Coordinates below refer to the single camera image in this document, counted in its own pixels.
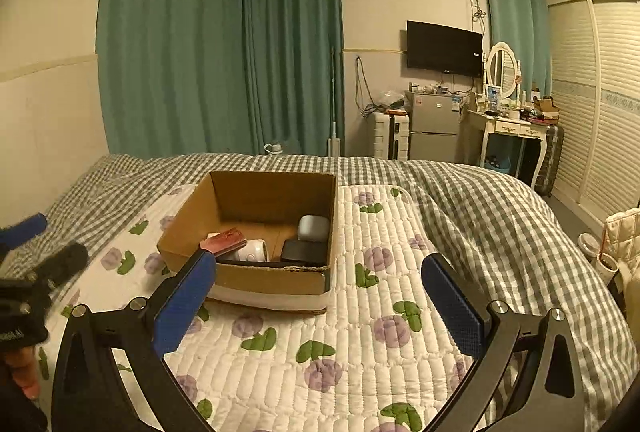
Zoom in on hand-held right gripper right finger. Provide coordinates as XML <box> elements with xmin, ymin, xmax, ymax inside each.
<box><xmin>421</xmin><ymin>253</ymin><xmax>614</xmax><ymax>432</ymax></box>

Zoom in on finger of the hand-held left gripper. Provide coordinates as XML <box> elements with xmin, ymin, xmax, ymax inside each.
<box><xmin>22</xmin><ymin>242</ymin><xmax>90</xmax><ymax>289</ymax></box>
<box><xmin>0</xmin><ymin>212</ymin><xmax>49</xmax><ymax>249</ymax></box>

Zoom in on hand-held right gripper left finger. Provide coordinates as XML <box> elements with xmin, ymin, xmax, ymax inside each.
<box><xmin>50</xmin><ymin>249</ymin><xmax>218</xmax><ymax>432</ymax></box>

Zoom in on reddish pouch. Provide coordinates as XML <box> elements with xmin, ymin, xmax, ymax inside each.
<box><xmin>199</xmin><ymin>227</ymin><xmax>248</xmax><ymax>256</ymax></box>

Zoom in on white round gadget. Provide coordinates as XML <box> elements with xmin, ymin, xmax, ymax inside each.
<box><xmin>231</xmin><ymin>238</ymin><xmax>269</xmax><ymax>263</ymax></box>

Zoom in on cardboard box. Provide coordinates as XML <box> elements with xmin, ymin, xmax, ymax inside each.
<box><xmin>156</xmin><ymin>170</ymin><xmax>338</xmax><ymax>316</ymax></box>

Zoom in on dark grey portable drive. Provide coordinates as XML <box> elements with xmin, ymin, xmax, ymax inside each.
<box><xmin>279</xmin><ymin>239</ymin><xmax>329</xmax><ymax>265</ymax></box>

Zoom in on light blue earbud case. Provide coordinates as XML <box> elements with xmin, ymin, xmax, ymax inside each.
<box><xmin>297</xmin><ymin>214</ymin><xmax>331</xmax><ymax>243</ymax></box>

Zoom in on person's left hand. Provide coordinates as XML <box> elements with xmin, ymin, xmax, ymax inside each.
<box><xmin>9</xmin><ymin>346</ymin><xmax>40</xmax><ymax>401</ymax></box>

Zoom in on grey checked blanket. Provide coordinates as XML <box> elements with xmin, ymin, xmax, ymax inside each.
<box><xmin>0</xmin><ymin>152</ymin><xmax>630</xmax><ymax>432</ymax></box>

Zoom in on floral quilted mat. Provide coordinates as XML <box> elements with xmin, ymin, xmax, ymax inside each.
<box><xmin>44</xmin><ymin>183</ymin><xmax>483</xmax><ymax>432</ymax></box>

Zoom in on white cup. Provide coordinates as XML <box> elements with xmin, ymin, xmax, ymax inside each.
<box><xmin>578</xmin><ymin>232</ymin><xmax>601</xmax><ymax>259</ymax></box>
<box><xmin>597</xmin><ymin>252</ymin><xmax>621</xmax><ymax>286</ymax></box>

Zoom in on silver hard suitcase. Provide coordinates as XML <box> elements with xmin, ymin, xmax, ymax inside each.
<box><xmin>532</xmin><ymin>124</ymin><xmax>565</xmax><ymax>197</ymax></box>

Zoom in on silver small fridge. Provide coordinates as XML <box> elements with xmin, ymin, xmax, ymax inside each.
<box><xmin>405</xmin><ymin>89</ymin><xmax>464</xmax><ymax>163</ymax></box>

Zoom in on cream quilted jacket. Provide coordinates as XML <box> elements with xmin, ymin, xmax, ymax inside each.
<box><xmin>602</xmin><ymin>207</ymin><xmax>640</xmax><ymax>284</ymax></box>

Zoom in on white ribbed suitcase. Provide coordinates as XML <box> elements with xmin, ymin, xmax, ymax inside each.
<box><xmin>372</xmin><ymin>109</ymin><xmax>411</xmax><ymax>159</ymax></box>

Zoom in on white dressing table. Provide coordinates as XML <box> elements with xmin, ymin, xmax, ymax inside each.
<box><xmin>467</xmin><ymin>104</ymin><xmax>549</xmax><ymax>194</ymax></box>

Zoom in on small brown box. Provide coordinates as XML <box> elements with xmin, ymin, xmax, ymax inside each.
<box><xmin>532</xmin><ymin>97</ymin><xmax>560</xmax><ymax>118</ymax></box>

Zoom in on white mop pole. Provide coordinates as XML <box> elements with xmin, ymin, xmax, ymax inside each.
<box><xmin>327</xmin><ymin>45</ymin><xmax>341</xmax><ymax>157</ymax></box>

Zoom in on oval vanity mirror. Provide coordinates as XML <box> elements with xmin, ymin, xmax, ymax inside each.
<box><xmin>485</xmin><ymin>41</ymin><xmax>519</xmax><ymax>99</ymax></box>

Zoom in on wide teal curtain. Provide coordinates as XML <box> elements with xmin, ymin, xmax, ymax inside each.
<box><xmin>95</xmin><ymin>0</ymin><xmax>247</xmax><ymax>158</ymax></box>

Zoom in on white louvred wardrobe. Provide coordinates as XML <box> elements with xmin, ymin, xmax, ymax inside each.
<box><xmin>547</xmin><ymin>0</ymin><xmax>640</xmax><ymax>226</ymax></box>

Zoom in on teal corner curtain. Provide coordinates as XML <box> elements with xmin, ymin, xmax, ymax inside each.
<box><xmin>239</xmin><ymin>0</ymin><xmax>346</xmax><ymax>158</ymax></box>

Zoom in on narrow teal curtain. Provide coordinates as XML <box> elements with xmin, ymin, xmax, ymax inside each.
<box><xmin>478</xmin><ymin>0</ymin><xmax>551</xmax><ymax>99</ymax></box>

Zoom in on black wall cables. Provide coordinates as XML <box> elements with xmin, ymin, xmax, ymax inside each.
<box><xmin>353</xmin><ymin>55</ymin><xmax>374</xmax><ymax>114</ymax></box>

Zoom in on black wall television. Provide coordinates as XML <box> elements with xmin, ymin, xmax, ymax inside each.
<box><xmin>406</xmin><ymin>20</ymin><xmax>484</xmax><ymax>79</ymax></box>

